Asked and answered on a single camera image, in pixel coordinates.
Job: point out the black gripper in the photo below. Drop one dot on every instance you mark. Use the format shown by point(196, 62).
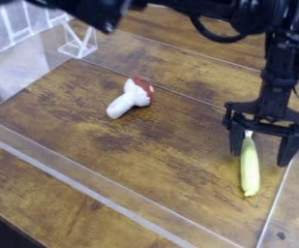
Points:
point(268, 116)

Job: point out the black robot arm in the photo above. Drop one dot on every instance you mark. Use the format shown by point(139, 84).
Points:
point(226, 21)

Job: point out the red white toy mushroom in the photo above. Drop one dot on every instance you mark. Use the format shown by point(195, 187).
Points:
point(136, 96)

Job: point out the clear acrylic enclosure wall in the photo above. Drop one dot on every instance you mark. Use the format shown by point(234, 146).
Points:
point(158, 163)

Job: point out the clear acrylic triangular bracket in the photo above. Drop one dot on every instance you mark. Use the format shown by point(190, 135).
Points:
point(78, 47)

